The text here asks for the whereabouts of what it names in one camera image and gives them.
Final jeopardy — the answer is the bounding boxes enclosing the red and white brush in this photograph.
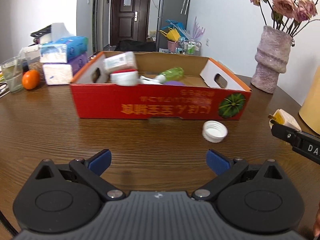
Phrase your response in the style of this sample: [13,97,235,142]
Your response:
[110,69,139,86]

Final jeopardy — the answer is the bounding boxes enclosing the grey refrigerator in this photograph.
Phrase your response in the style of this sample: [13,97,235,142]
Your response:
[156,0,189,50]

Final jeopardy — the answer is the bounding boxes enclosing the white power plug adapter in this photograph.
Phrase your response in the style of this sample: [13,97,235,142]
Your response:
[268,109,302,131]

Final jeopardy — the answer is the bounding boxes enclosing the wire storage cart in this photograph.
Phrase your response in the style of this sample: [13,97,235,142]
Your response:
[181,40,202,56]

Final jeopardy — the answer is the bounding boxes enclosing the green spray bottle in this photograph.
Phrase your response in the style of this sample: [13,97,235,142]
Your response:
[155,67,184,83]

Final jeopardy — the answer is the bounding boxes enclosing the clear drinking glass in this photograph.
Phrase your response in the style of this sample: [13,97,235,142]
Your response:
[1,55,23,93]

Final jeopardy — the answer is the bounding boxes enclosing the white rectangular pill bottle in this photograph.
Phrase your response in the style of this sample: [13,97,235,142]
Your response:
[104,51,137,74]

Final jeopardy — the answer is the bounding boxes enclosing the red cardboard pumpkin box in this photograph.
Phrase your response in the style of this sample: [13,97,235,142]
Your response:
[70,51,252,120]

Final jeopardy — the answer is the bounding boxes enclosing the blue tissue pack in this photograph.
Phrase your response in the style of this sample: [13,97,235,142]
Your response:
[40,23,88,63]

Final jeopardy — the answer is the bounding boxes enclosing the orange fruit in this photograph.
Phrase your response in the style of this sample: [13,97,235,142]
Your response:
[22,69,41,90]

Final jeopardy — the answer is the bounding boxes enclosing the purple gear lid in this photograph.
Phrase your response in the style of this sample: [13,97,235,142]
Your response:
[164,81,185,86]

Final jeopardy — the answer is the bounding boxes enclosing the large white bottle cap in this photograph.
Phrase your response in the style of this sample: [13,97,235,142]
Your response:
[202,121,228,143]

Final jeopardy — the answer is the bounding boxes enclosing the black bag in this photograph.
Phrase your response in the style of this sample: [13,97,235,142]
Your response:
[114,40,157,52]

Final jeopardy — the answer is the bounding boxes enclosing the purple tissue pack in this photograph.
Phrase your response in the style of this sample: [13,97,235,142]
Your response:
[42,53,88,86]

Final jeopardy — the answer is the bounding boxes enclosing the dried pink roses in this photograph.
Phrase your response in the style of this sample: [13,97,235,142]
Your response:
[249,0,319,38]

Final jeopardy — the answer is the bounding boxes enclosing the dark brown door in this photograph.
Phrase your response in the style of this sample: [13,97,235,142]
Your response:
[110,0,151,46]

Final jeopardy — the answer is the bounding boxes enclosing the yellow thermos jug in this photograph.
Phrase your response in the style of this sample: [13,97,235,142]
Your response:
[299,67,320,134]

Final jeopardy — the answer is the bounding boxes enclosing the pink textured vase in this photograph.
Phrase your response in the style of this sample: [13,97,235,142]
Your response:
[251,25,292,94]

